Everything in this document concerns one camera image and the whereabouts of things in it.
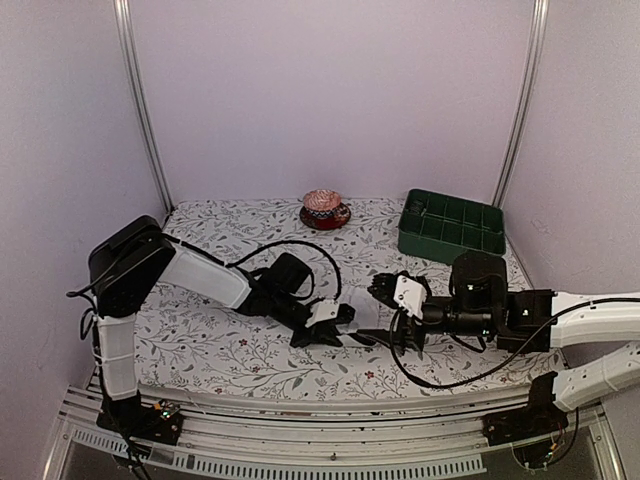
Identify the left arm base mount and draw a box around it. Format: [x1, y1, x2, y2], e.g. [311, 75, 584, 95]
[96, 392, 184, 446]

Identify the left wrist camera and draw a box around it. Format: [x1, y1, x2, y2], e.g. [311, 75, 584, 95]
[305, 299, 355, 328]

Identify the red patterned bowl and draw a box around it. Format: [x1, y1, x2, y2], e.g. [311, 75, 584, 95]
[303, 189, 342, 219]

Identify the green divided organizer tray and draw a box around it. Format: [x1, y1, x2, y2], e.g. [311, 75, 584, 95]
[398, 189, 506, 265]

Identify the left aluminium frame post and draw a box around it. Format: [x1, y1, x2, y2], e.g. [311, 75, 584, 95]
[113, 0, 175, 215]

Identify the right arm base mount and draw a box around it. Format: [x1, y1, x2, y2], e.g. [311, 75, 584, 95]
[482, 371, 569, 446]

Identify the aluminium frame post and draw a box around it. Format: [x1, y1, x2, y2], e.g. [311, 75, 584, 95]
[113, 0, 175, 215]
[492, 0, 550, 208]

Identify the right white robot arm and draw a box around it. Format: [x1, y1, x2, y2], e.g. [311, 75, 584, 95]
[351, 251, 639, 436]

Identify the dark red saucer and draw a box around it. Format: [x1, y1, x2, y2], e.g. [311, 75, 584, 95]
[299, 203, 351, 231]

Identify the floral tablecloth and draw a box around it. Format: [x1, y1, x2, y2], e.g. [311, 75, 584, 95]
[134, 198, 564, 401]

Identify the white black-trimmed underwear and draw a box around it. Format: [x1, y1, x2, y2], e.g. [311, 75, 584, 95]
[337, 286, 384, 334]

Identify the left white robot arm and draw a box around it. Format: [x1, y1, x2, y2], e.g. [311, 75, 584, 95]
[66, 215, 339, 434]

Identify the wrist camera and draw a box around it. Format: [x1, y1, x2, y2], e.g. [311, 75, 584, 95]
[367, 273, 428, 320]
[305, 299, 355, 328]

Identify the front aluminium rail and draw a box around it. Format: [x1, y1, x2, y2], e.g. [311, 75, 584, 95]
[42, 383, 626, 480]

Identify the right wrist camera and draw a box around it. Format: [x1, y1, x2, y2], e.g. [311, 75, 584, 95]
[367, 273, 428, 320]

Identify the right aluminium frame post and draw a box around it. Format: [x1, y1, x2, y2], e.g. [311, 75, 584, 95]
[492, 0, 550, 208]

